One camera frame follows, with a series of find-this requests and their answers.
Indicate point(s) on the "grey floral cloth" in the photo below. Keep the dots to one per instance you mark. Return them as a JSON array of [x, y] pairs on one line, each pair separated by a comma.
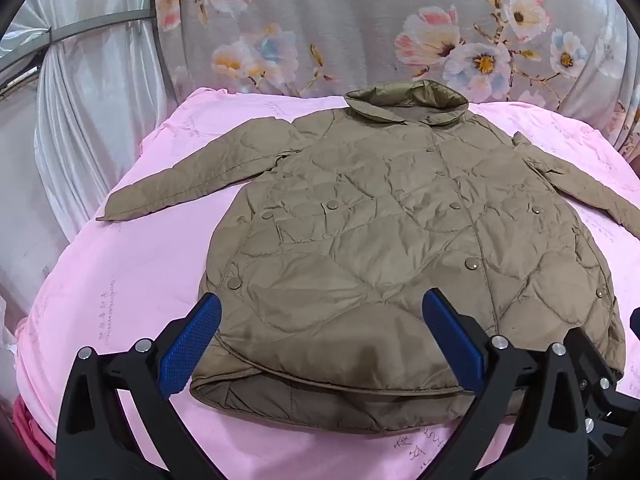
[[350, 20]]

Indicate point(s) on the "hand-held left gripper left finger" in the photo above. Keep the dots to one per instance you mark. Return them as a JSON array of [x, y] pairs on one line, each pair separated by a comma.
[[192, 342]]

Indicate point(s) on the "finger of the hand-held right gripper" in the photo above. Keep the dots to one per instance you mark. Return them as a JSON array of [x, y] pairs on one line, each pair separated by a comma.
[[597, 365], [635, 321]]

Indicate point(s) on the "white satin curtain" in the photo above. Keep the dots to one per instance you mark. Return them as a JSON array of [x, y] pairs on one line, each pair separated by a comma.
[[100, 135]]

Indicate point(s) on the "dark pink cloth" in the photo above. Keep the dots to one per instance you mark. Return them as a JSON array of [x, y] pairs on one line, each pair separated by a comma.
[[35, 435]]

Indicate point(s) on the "olive quilted jacket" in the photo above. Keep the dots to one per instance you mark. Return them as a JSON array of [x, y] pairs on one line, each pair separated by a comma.
[[375, 210]]

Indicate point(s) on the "metal curtain rail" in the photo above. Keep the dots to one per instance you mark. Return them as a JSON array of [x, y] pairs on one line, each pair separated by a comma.
[[100, 27]]

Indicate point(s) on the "pink bed sheet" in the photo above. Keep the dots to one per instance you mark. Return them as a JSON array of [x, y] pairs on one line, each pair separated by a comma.
[[125, 285]]

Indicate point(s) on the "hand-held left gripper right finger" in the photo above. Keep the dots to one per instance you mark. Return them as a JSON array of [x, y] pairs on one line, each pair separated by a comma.
[[452, 342]]

